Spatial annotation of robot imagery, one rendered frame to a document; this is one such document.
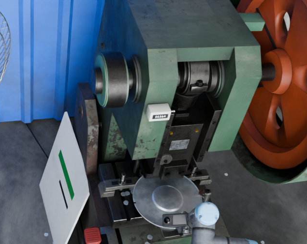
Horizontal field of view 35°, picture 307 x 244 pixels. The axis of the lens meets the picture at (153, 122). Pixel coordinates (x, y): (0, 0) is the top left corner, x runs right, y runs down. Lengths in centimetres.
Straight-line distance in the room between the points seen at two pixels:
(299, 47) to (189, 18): 39
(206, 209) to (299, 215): 170
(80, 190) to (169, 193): 50
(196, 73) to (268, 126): 48
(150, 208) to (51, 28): 130
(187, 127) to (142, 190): 39
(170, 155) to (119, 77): 45
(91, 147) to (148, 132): 60
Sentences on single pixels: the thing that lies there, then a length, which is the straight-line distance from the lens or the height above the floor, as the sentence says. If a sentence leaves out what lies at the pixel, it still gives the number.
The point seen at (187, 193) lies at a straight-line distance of 205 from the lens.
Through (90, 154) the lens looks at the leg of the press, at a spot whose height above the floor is 69.
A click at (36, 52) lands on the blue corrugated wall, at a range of 293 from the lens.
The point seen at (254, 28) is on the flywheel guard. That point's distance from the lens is 182.
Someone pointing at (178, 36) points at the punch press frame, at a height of 150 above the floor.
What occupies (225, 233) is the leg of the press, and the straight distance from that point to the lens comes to 216.
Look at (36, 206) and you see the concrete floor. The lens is 288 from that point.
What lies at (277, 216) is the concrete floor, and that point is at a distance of 317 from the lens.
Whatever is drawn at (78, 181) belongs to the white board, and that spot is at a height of 49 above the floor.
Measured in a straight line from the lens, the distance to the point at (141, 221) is 206.
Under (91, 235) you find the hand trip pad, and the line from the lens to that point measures 190.
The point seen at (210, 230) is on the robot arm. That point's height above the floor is 107.
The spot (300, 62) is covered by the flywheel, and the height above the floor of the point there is 144.
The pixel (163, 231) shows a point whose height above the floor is 78.
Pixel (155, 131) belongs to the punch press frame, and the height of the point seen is 120.
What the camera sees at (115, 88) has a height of 137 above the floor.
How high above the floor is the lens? 237
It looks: 44 degrees down
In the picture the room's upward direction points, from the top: 14 degrees clockwise
